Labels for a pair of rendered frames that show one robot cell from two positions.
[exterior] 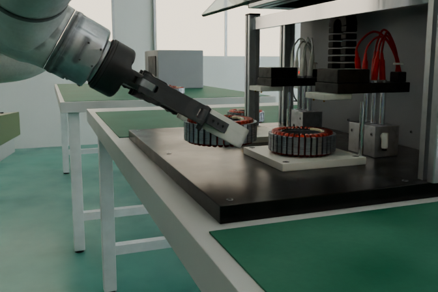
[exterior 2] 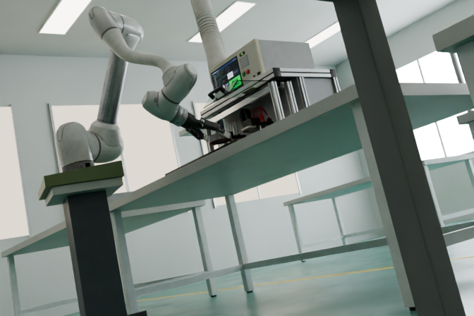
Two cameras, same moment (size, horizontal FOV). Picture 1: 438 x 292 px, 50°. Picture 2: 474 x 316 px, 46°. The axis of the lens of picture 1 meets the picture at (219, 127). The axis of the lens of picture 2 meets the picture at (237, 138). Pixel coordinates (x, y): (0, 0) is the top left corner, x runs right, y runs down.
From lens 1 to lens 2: 2.05 m
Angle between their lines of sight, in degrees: 26
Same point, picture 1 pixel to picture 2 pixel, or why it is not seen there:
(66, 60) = (180, 116)
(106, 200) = (125, 259)
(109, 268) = (133, 306)
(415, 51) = (272, 114)
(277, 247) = not seen: hidden behind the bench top
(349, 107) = not seen: hidden behind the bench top
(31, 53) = (171, 115)
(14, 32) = (170, 108)
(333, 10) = (242, 104)
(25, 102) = not seen: outside the picture
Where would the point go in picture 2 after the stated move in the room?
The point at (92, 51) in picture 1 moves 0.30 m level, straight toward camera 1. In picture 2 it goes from (185, 113) to (216, 90)
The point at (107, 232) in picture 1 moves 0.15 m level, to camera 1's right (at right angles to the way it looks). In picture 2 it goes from (128, 281) to (152, 275)
